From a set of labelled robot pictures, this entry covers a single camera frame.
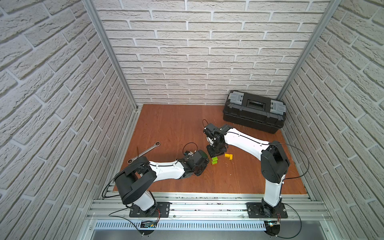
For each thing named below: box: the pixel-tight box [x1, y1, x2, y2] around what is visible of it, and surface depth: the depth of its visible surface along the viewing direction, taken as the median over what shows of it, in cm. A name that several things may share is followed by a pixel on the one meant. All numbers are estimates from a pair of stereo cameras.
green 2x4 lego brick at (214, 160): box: [211, 156, 219, 165], surface depth 87 cm
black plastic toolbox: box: [223, 90, 287, 134], surface depth 100 cm
